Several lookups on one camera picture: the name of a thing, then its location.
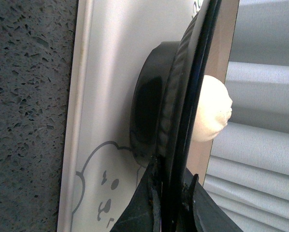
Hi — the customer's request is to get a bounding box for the white steamed bun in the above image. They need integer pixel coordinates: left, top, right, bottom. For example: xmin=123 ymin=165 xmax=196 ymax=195
xmin=192 ymin=75 xmax=232 ymax=142

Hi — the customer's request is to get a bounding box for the cream plastic serving tray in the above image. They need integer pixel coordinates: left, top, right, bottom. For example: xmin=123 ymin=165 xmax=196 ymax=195
xmin=57 ymin=0 xmax=240 ymax=232

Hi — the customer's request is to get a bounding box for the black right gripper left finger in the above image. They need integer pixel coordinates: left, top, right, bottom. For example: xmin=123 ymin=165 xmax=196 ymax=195
xmin=111 ymin=156 xmax=162 ymax=232

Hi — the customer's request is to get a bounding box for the brown plate with black rim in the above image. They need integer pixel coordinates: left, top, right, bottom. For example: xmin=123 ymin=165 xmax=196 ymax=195
xmin=130 ymin=0 xmax=221 ymax=232

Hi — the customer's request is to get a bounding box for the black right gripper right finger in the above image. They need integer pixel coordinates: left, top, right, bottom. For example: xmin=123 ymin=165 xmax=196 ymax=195
xmin=176 ymin=173 xmax=238 ymax=232

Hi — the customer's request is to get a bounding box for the grey pleated curtain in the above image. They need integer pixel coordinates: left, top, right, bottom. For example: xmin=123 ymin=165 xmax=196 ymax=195
xmin=203 ymin=0 xmax=289 ymax=232

